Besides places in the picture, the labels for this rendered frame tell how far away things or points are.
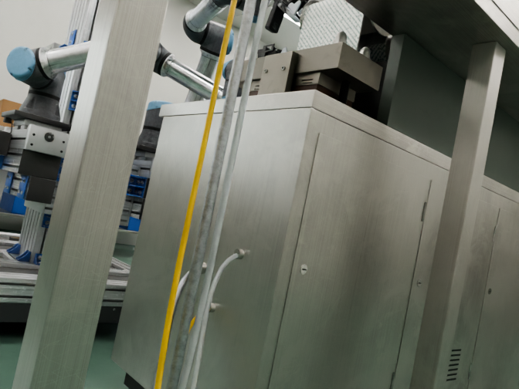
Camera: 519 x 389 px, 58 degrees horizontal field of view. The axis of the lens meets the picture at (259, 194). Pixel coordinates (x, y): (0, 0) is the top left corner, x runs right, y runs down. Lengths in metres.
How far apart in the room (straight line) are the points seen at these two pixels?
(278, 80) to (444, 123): 0.53
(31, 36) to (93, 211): 4.34
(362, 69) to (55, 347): 0.87
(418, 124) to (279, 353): 0.71
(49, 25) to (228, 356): 4.17
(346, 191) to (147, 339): 0.68
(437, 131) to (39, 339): 1.16
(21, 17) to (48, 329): 4.40
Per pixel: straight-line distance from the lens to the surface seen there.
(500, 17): 1.25
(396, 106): 1.26
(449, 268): 1.20
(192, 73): 1.85
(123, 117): 0.56
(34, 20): 4.89
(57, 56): 1.88
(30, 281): 1.91
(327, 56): 1.12
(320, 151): 1.03
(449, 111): 1.49
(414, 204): 1.35
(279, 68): 1.19
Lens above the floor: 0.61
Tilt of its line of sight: 3 degrees up
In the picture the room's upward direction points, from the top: 12 degrees clockwise
